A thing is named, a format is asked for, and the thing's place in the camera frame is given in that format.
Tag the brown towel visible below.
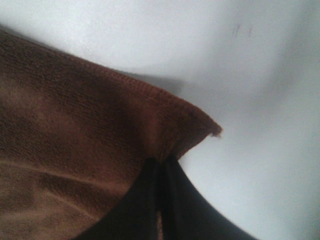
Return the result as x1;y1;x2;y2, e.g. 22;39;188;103
0;31;222;240

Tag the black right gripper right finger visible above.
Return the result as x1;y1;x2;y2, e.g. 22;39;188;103
161;156;255;240

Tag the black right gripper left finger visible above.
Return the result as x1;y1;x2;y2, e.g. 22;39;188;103
75;158;159;240

